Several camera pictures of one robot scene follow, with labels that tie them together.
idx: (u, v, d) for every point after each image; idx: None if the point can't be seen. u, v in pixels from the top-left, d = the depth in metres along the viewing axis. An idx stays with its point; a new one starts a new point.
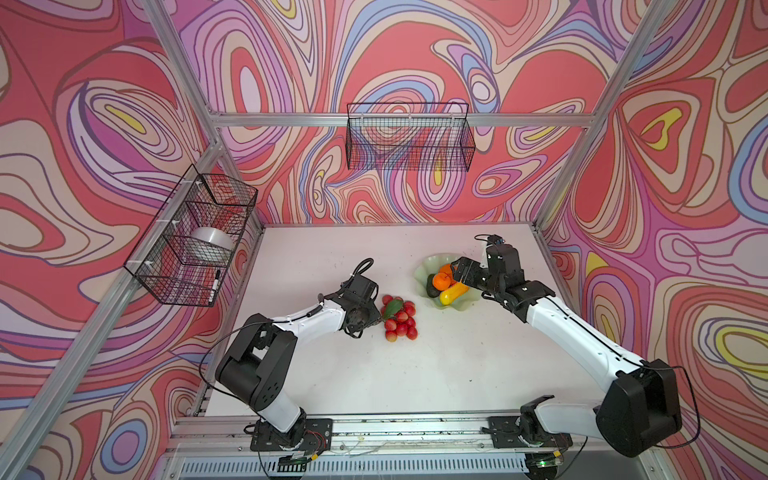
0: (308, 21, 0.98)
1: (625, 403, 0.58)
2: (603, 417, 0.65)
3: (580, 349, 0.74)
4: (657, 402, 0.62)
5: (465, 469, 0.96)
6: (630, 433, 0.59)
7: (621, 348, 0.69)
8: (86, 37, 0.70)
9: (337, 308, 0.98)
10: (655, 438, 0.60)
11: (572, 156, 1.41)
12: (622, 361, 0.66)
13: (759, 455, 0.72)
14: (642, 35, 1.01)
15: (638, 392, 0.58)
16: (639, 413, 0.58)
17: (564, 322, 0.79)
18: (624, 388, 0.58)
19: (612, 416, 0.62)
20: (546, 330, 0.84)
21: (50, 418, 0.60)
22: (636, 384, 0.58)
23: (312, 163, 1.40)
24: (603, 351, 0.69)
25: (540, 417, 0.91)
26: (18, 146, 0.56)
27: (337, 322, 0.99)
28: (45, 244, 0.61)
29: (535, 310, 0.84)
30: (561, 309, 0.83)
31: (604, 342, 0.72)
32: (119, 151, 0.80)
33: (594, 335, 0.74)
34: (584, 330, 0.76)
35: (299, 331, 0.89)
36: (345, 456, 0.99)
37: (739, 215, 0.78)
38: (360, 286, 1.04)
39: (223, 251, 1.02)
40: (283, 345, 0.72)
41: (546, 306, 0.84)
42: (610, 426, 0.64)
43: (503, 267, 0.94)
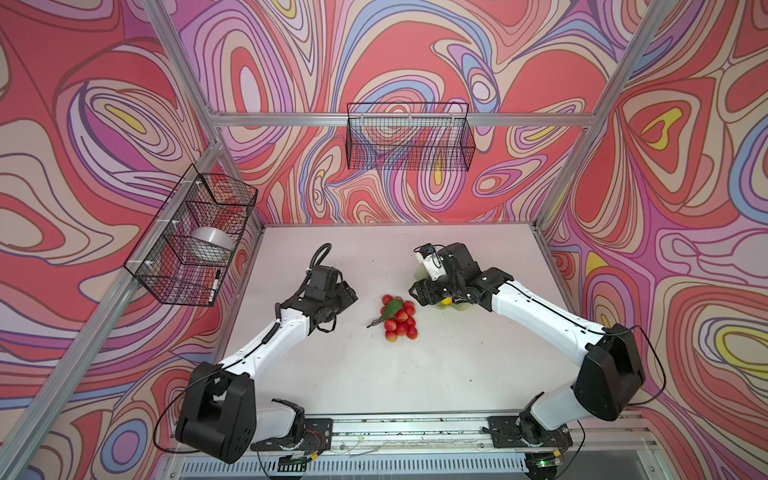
0: (308, 20, 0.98)
1: (599, 373, 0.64)
2: (579, 391, 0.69)
3: (547, 328, 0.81)
4: (623, 364, 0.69)
5: (465, 469, 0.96)
6: (606, 400, 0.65)
7: (583, 320, 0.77)
8: (87, 37, 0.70)
9: (299, 317, 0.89)
10: (626, 398, 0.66)
11: (572, 156, 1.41)
12: (587, 333, 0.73)
13: (759, 455, 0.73)
14: (642, 35, 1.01)
15: (607, 360, 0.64)
16: (612, 379, 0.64)
17: (528, 305, 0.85)
18: (597, 361, 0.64)
19: (587, 387, 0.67)
20: (511, 314, 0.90)
21: (49, 418, 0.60)
22: (605, 355, 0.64)
23: (312, 163, 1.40)
24: (569, 327, 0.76)
25: (535, 414, 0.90)
26: (18, 146, 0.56)
27: (302, 333, 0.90)
28: (45, 244, 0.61)
29: (499, 299, 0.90)
30: (521, 292, 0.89)
31: (567, 317, 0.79)
32: (120, 151, 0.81)
33: (558, 312, 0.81)
34: (548, 309, 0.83)
35: (257, 370, 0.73)
36: (345, 456, 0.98)
37: (739, 215, 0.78)
38: (320, 281, 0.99)
39: (223, 251, 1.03)
40: (238, 393, 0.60)
41: (508, 292, 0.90)
42: (588, 399, 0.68)
43: (457, 263, 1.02)
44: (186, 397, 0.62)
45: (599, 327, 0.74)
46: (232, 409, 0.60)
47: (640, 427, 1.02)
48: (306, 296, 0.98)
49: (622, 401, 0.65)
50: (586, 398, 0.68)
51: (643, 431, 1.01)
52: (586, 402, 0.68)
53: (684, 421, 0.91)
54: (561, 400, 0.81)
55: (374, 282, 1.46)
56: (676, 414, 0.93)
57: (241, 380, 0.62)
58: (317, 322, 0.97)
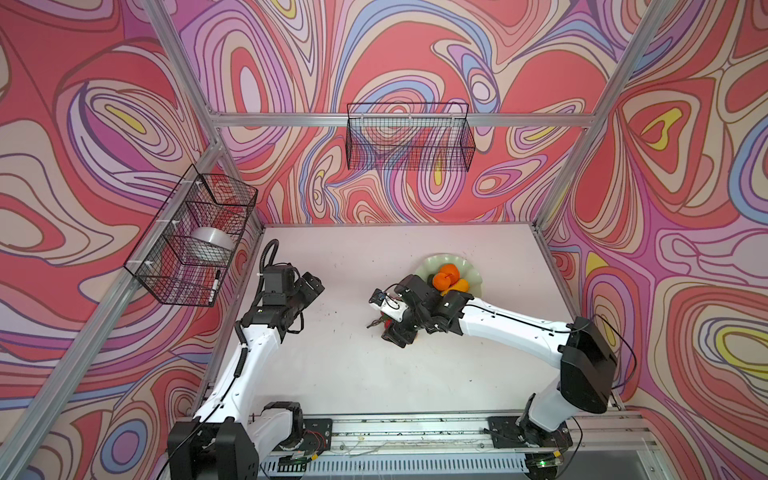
0: (308, 20, 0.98)
1: (577, 372, 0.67)
2: (566, 392, 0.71)
3: (517, 340, 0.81)
4: (596, 354, 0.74)
5: (465, 470, 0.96)
6: (593, 395, 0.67)
7: (546, 322, 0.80)
8: (87, 37, 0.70)
9: (264, 334, 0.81)
10: (608, 387, 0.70)
11: (572, 156, 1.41)
12: (556, 335, 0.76)
13: (760, 455, 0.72)
14: (642, 35, 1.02)
15: (579, 356, 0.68)
16: (590, 372, 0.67)
17: (494, 321, 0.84)
18: (571, 361, 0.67)
19: (572, 387, 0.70)
20: (480, 333, 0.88)
21: (49, 419, 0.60)
22: (574, 352, 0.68)
23: (312, 163, 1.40)
24: (537, 333, 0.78)
25: (533, 418, 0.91)
26: (18, 146, 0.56)
27: (274, 343, 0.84)
28: (45, 244, 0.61)
29: (467, 322, 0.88)
30: (485, 309, 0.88)
31: (530, 322, 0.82)
32: (120, 151, 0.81)
33: (520, 318, 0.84)
34: (509, 317, 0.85)
35: (240, 407, 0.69)
36: (345, 457, 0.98)
37: (739, 215, 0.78)
38: (276, 283, 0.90)
39: (223, 251, 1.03)
40: (229, 441, 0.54)
41: (472, 312, 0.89)
42: (577, 399, 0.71)
43: (415, 296, 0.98)
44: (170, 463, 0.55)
45: (563, 324, 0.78)
46: (229, 459, 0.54)
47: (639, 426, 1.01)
48: (265, 305, 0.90)
49: (605, 390, 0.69)
50: (575, 398, 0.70)
51: (643, 431, 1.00)
52: (575, 401, 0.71)
53: (684, 421, 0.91)
54: (550, 402, 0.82)
55: (374, 282, 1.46)
56: (676, 414, 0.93)
57: (228, 426, 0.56)
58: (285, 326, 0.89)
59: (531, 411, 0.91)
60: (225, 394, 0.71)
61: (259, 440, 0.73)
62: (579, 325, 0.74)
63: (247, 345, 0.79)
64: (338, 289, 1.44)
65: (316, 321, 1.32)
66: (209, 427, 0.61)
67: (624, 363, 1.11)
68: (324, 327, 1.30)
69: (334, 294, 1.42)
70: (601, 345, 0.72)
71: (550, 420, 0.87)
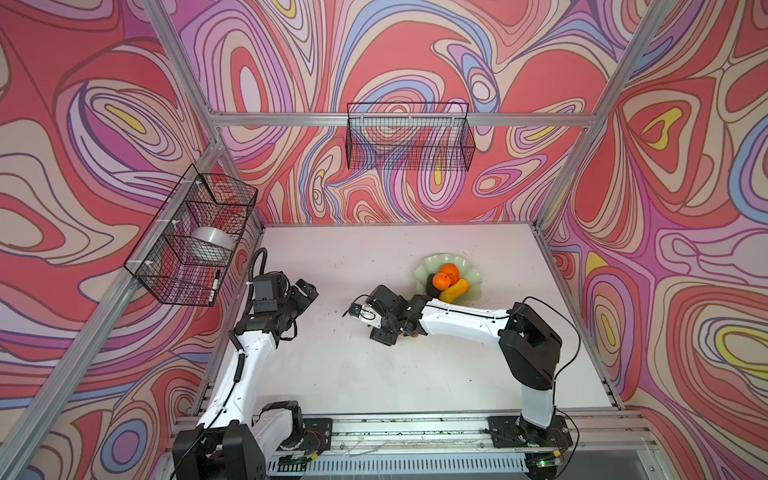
0: (308, 20, 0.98)
1: (516, 353, 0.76)
2: (516, 373, 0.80)
3: (468, 330, 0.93)
4: (536, 335, 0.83)
5: (465, 470, 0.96)
6: (536, 372, 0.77)
7: (489, 311, 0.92)
8: (86, 37, 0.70)
9: (260, 339, 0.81)
10: (548, 363, 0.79)
11: (572, 156, 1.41)
12: (496, 322, 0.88)
13: (760, 455, 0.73)
14: (642, 35, 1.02)
15: (517, 338, 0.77)
16: (528, 353, 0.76)
17: (447, 317, 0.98)
18: (509, 343, 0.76)
19: (519, 368, 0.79)
20: (440, 329, 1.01)
21: (49, 419, 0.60)
22: (512, 335, 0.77)
23: (312, 163, 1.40)
24: (482, 322, 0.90)
25: (528, 417, 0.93)
26: (18, 146, 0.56)
27: (270, 348, 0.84)
28: (45, 244, 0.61)
29: (426, 321, 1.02)
30: (440, 307, 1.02)
31: (478, 314, 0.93)
32: (119, 150, 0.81)
33: (470, 312, 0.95)
34: (461, 312, 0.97)
35: (244, 410, 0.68)
36: (345, 456, 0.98)
37: (739, 215, 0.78)
38: (267, 291, 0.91)
39: (223, 251, 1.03)
40: (236, 442, 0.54)
41: (429, 312, 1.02)
42: (525, 377, 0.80)
43: (383, 304, 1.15)
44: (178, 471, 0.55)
45: (503, 312, 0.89)
46: (237, 460, 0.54)
47: (639, 427, 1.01)
48: (256, 312, 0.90)
49: (548, 368, 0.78)
50: (524, 376, 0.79)
51: (643, 431, 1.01)
52: (525, 379, 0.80)
53: (684, 420, 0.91)
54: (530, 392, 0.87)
55: (374, 281, 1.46)
56: (675, 414, 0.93)
57: (233, 428, 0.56)
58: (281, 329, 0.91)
59: (524, 412, 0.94)
60: (227, 399, 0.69)
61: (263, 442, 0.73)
62: (516, 310, 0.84)
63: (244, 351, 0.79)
64: (338, 289, 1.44)
65: (316, 321, 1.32)
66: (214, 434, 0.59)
67: (624, 363, 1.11)
68: (324, 327, 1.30)
69: (334, 294, 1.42)
70: (539, 327, 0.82)
71: (538, 413, 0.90)
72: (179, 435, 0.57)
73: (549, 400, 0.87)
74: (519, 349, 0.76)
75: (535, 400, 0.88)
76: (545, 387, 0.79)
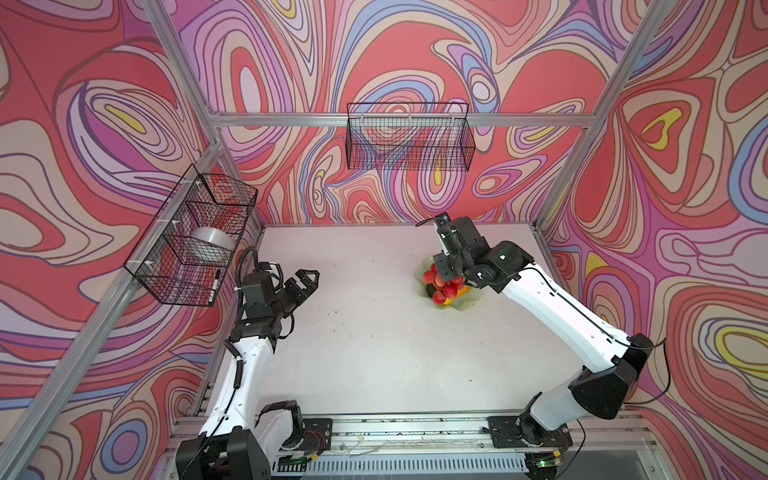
0: (308, 21, 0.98)
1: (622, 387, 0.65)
2: (581, 391, 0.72)
3: (569, 328, 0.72)
4: None
5: (465, 470, 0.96)
6: (610, 403, 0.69)
7: (607, 325, 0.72)
8: (87, 37, 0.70)
9: (257, 344, 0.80)
10: None
11: (572, 156, 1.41)
12: (613, 344, 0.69)
13: (760, 455, 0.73)
14: (641, 36, 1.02)
15: (630, 375, 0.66)
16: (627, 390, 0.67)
17: (554, 300, 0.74)
18: (622, 376, 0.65)
19: (594, 391, 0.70)
20: (523, 301, 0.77)
21: (49, 419, 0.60)
22: (630, 372, 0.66)
23: (312, 163, 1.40)
24: (595, 333, 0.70)
25: (533, 413, 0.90)
26: (18, 146, 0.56)
27: (268, 353, 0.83)
28: (45, 244, 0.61)
29: (517, 286, 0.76)
30: (544, 280, 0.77)
31: (592, 319, 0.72)
32: (120, 151, 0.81)
33: (582, 311, 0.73)
34: (573, 305, 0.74)
35: (246, 416, 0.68)
36: (345, 456, 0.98)
37: (739, 215, 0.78)
38: (257, 295, 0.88)
39: (223, 251, 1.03)
40: (241, 447, 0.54)
41: (530, 280, 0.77)
42: (586, 399, 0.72)
43: (462, 240, 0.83)
44: None
45: (622, 336, 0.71)
46: (243, 465, 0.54)
47: (639, 426, 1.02)
48: (251, 318, 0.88)
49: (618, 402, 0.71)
50: (586, 397, 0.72)
51: (643, 431, 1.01)
52: (583, 398, 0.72)
53: (683, 420, 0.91)
54: (561, 403, 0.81)
55: (374, 281, 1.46)
56: (675, 414, 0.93)
57: (237, 433, 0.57)
58: (278, 331, 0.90)
59: (533, 408, 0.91)
60: (228, 406, 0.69)
61: (265, 446, 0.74)
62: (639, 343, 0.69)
63: (244, 357, 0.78)
64: (338, 289, 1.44)
65: (316, 321, 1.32)
66: (216, 441, 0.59)
67: None
68: (323, 327, 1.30)
69: (334, 294, 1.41)
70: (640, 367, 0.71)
71: (550, 417, 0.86)
72: (183, 445, 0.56)
73: (575, 414, 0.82)
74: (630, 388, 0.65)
75: (563, 413, 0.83)
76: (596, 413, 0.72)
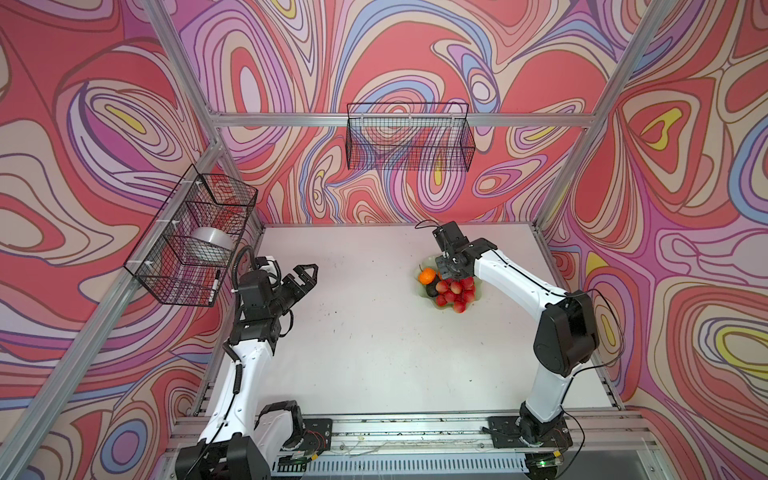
0: (308, 21, 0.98)
1: (553, 329, 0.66)
2: (537, 348, 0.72)
3: (516, 290, 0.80)
4: (580, 325, 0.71)
5: (465, 470, 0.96)
6: (560, 356, 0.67)
7: (550, 285, 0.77)
8: (87, 38, 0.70)
9: (256, 349, 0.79)
10: (576, 356, 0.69)
11: (572, 156, 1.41)
12: (550, 295, 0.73)
13: (760, 455, 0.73)
14: (641, 36, 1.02)
15: (562, 317, 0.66)
16: (564, 334, 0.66)
17: (503, 268, 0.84)
18: (552, 317, 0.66)
19: (542, 343, 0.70)
20: (490, 280, 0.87)
21: (49, 418, 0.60)
22: (561, 313, 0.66)
23: (312, 163, 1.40)
24: (535, 288, 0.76)
25: (529, 404, 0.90)
26: (18, 146, 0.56)
27: (267, 355, 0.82)
28: (45, 245, 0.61)
29: (481, 264, 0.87)
30: (500, 258, 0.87)
31: (537, 281, 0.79)
32: (120, 151, 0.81)
33: (529, 276, 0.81)
34: (521, 273, 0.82)
35: (245, 421, 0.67)
36: (345, 456, 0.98)
37: (739, 215, 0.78)
38: (255, 297, 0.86)
39: (223, 251, 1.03)
40: (240, 455, 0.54)
41: (488, 257, 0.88)
42: (543, 356, 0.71)
43: (446, 237, 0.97)
44: None
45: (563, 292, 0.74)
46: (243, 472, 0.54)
47: (639, 427, 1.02)
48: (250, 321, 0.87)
49: (571, 358, 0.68)
50: (542, 354, 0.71)
51: (643, 431, 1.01)
52: (543, 356, 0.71)
53: (683, 420, 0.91)
54: (543, 381, 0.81)
55: (374, 281, 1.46)
56: (676, 414, 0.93)
57: (237, 440, 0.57)
58: (278, 329, 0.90)
59: (532, 406, 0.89)
60: (227, 412, 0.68)
61: (265, 450, 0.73)
62: (576, 294, 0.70)
63: (244, 361, 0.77)
64: (338, 289, 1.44)
65: (316, 321, 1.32)
66: (216, 448, 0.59)
67: (624, 362, 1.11)
68: (323, 327, 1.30)
69: (334, 294, 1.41)
70: (588, 320, 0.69)
71: (541, 404, 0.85)
72: (181, 453, 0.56)
73: (559, 395, 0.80)
74: (559, 326, 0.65)
75: (549, 396, 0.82)
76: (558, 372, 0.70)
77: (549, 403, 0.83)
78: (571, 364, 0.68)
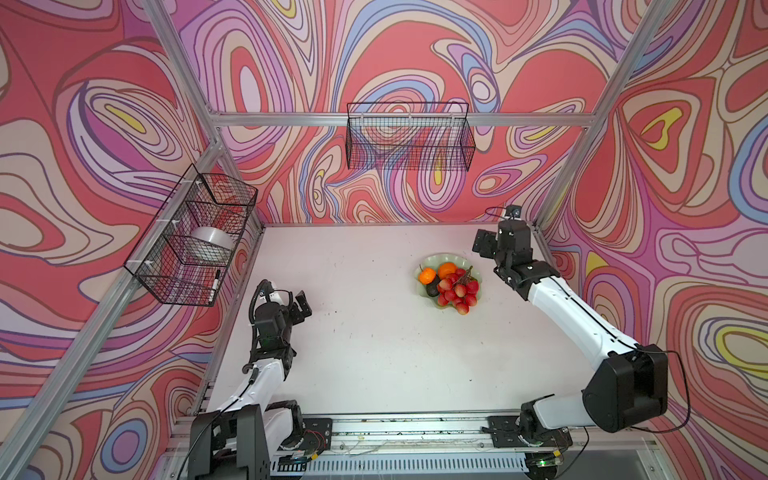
0: (308, 21, 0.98)
1: (613, 382, 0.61)
2: (588, 395, 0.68)
3: (576, 329, 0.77)
4: (644, 384, 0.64)
5: (465, 470, 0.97)
6: (613, 410, 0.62)
7: (617, 331, 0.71)
8: (87, 37, 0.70)
9: (273, 362, 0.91)
10: (635, 416, 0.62)
11: (572, 156, 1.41)
12: (615, 343, 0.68)
13: (760, 455, 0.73)
14: (642, 35, 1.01)
15: (626, 373, 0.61)
16: (626, 390, 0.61)
17: (564, 302, 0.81)
18: (614, 367, 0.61)
19: (595, 392, 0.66)
20: (546, 308, 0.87)
21: (49, 419, 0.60)
22: (625, 365, 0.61)
23: (312, 162, 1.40)
24: (598, 331, 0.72)
25: (536, 408, 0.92)
26: (18, 146, 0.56)
27: (279, 379, 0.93)
28: (45, 244, 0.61)
29: (538, 290, 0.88)
30: (563, 289, 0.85)
31: (602, 323, 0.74)
32: (119, 150, 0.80)
33: (593, 316, 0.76)
34: (584, 310, 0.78)
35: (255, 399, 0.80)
36: (345, 456, 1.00)
37: (739, 215, 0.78)
38: (270, 327, 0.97)
39: (223, 251, 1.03)
40: (248, 420, 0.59)
41: (550, 287, 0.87)
42: (593, 404, 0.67)
43: (513, 243, 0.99)
44: (193, 453, 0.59)
45: (634, 342, 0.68)
46: (248, 439, 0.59)
47: (639, 426, 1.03)
48: (266, 347, 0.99)
49: (629, 418, 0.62)
50: (594, 403, 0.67)
51: (643, 430, 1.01)
52: (594, 407, 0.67)
53: (682, 419, 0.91)
54: (567, 404, 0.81)
55: (374, 281, 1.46)
56: (675, 414, 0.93)
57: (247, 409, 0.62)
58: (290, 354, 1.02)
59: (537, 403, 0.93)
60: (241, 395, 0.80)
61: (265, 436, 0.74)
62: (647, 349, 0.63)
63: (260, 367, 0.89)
64: (338, 289, 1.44)
65: (316, 321, 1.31)
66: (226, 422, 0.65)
67: None
68: (323, 327, 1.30)
69: (334, 294, 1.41)
70: (658, 383, 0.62)
71: (550, 416, 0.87)
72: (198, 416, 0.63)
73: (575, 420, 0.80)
74: (622, 383, 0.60)
75: (565, 417, 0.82)
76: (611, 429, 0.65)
77: (561, 421, 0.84)
78: (626, 424, 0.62)
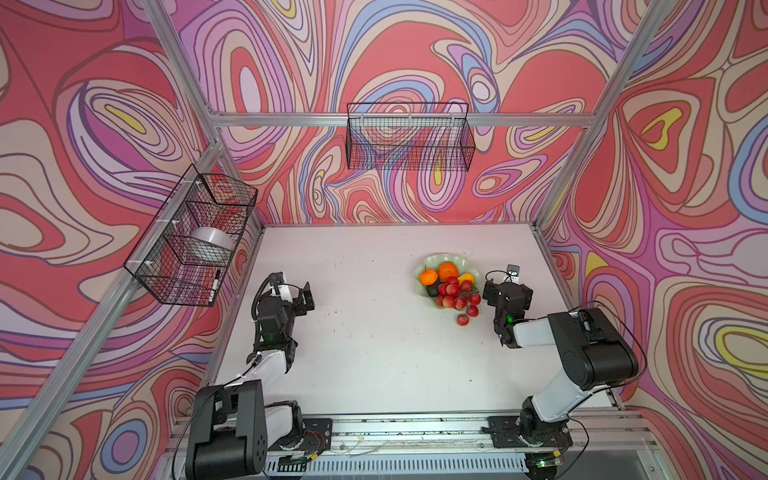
0: (308, 20, 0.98)
1: (559, 323, 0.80)
2: (564, 361, 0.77)
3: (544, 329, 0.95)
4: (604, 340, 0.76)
5: (465, 470, 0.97)
6: (573, 345, 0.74)
7: None
8: (87, 37, 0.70)
9: (275, 352, 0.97)
10: (600, 353, 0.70)
11: (572, 156, 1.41)
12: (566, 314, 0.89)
13: (759, 455, 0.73)
14: (642, 35, 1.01)
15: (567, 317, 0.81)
16: (573, 328, 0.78)
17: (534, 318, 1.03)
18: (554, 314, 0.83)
19: (563, 350, 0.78)
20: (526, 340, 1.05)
21: (49, 419, 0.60)
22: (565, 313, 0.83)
23: (312, 163, 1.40)
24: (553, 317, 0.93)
25: (536, 404, 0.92)
26: (17, 146, 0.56)
27: (280, 371, 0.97)
28: (45, 244, 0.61)
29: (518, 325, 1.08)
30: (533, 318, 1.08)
31: None
32: (119, 150, 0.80)
33: None
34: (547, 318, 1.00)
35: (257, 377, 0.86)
36: (345, 456, 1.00)
37: (739, 215, 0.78)
38: (273, 323, 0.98)
39: (223, 251, 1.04)
40: (249, 393, 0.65)
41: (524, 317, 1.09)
42: (570, 364, 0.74)
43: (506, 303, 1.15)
44: (195, 421, 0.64)
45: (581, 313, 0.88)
46: (249, 410, 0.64)
47: (640, 426, 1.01)
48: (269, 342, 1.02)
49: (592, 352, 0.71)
50: (567, 360, 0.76)
51: (643, 431, 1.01)
52: (570, 364, 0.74)
53: (682, 419, 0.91)
54: (557, 384, 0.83)
55: (375, 281, 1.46)
56: (674, 414, 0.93)
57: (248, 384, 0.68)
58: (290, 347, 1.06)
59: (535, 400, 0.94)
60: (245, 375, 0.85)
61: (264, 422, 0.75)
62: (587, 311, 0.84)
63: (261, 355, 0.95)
64: (337, 289, 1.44)
65: (316, 321, 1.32)
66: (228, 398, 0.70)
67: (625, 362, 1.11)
68: (323, 327, 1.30)
69: (334, 294, 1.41)
70: (605, 328, 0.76)
71: (549, 408, 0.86)
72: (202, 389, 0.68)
73: (568, 403, 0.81)
74: (563, 322, 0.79)
75: (559, 403, 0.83)
76: (587, 372, 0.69)
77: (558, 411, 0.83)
78: (592, 356, 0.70)
